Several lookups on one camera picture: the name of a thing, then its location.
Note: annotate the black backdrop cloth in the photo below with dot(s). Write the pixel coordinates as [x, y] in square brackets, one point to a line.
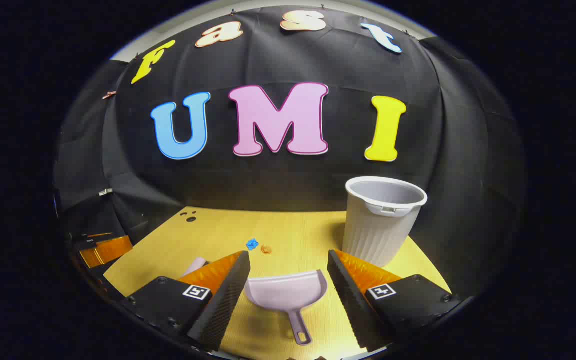
[278, 60]

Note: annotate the pale pink small broom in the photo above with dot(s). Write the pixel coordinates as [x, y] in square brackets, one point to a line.
[196, 265]

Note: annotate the yellow wooden desktop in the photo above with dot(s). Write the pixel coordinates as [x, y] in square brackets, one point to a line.
[293, 235]

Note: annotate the grey ribbed garbage bin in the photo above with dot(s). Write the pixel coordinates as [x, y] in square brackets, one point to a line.
[378, 230]

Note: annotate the orange paper scrap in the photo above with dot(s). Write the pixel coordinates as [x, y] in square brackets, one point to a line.
[266, 249]

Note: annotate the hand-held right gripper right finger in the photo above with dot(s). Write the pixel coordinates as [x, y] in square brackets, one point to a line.
[350, 300]

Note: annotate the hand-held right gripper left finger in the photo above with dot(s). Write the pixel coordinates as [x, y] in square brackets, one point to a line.
[228, 300]

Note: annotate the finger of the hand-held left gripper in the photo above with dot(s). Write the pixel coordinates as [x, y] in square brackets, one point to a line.
[105, 251]

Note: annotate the blue paper scrap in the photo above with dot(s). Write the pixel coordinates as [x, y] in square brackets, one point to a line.
[252, 244]

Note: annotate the pale pink dustpan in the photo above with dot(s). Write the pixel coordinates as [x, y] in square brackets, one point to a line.
[288, 292]

